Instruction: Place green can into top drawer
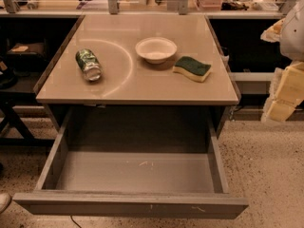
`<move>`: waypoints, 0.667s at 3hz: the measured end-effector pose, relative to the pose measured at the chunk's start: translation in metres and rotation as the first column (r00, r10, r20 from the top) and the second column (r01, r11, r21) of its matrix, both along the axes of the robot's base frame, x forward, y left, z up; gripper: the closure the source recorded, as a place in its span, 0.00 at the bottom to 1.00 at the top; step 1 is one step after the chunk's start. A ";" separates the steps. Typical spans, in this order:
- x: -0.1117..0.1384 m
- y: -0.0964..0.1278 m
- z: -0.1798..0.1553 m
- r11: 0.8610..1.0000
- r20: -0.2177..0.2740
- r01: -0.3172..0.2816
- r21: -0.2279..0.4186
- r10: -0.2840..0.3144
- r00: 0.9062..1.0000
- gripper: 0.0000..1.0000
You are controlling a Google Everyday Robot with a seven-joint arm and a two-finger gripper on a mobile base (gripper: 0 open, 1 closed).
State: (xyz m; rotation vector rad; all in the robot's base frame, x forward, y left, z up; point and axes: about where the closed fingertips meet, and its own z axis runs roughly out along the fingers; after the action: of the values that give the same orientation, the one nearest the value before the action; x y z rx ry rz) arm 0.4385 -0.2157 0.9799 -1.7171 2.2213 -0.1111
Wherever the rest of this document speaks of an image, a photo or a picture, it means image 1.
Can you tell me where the green and yellow sponge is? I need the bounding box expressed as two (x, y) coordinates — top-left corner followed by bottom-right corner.
(173, 56), (211, 83)

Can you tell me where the white shoe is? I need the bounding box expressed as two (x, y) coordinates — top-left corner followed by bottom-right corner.
(0, 193), (11, 214)

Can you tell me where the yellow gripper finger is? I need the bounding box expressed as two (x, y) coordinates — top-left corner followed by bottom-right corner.
(261, 61), (304, 123)
(260, 19), (284, 43)

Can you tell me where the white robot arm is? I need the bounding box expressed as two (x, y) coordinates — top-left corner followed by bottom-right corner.
(261, 0), (304, 125)

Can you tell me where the black stool frame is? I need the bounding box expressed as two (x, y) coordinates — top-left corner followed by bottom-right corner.
(0, 90), (53, 147)

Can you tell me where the grey cabinet with beige top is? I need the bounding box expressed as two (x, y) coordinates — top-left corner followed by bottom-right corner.
(32, 13), (242, 138)

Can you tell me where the white bowl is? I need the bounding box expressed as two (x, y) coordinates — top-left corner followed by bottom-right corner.
(135, 37), (177, 65)

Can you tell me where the green soda can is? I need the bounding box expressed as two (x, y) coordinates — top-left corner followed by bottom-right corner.
(75, 48), (103, 82)

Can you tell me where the open grey top drawer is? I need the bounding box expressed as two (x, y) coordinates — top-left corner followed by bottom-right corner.
(13, 106), (248, 219)

